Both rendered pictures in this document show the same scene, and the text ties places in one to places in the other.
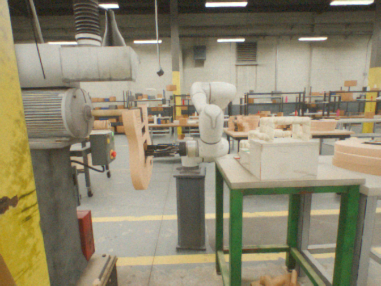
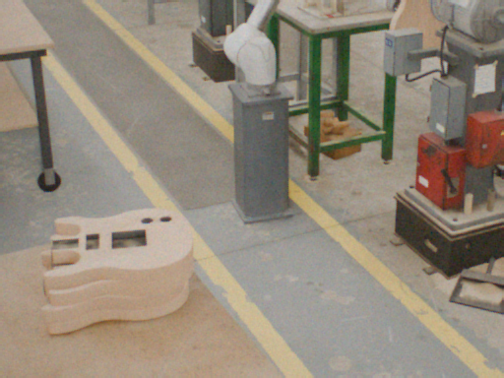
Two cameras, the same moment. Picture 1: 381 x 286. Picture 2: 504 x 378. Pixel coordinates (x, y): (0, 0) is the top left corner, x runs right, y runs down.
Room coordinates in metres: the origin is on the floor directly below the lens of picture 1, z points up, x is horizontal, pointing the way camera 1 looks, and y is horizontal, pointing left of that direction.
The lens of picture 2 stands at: (3.66, 4.19, 2.49)
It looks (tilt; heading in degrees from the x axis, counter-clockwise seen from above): 25 degrees down; 242
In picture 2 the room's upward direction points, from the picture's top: 1 degrees clockwise
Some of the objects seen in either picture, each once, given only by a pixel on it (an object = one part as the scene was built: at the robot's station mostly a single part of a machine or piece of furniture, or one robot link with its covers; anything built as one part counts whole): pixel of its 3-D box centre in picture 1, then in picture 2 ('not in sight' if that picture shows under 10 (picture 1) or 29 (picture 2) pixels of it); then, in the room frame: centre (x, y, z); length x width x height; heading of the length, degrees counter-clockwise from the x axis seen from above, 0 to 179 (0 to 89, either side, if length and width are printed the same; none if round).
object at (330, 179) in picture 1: (270, 223); (330, 69); (1.20, -0.48, 0.55); 0.62 x 0.58 x 0.76; 91
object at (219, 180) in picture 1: (219, 219); (314, 108); (1.44, -0.20, 0.45); 0.05 x 0.05 x 0.90; 1
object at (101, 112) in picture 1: (110, 112); not in sight; (1.10, 0.41, 1.25); 0.18 x 0.03 x 0.03; 91
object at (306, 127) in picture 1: (306, 130); not in sight; (0.95, -0.53, 1.15); 0.03 x 0.03 x 0.09
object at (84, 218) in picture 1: (70, 231); (440, 164); (1.25, 0.79, 0.49); 0.25 x 0.12 x 0.37; 91
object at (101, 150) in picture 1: (91, 152); (414, 61); (1.34, 0.64, 0.99); 0.24 x 0.21 x 0.26; 91
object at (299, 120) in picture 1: (288, 121); not in sight; (0.95, -0.45, 1.20); 0.20 x 0.03 x 0.03; 94
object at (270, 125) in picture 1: (270, 131); not in sight; (0.94, -0.36, 1.15); 0.03 x 0.03 x 0.09
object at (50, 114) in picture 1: (49, 114); (471, 7); (1.10, 0.72, 1.25); 0.41 x 0.27 x 0.26; 91
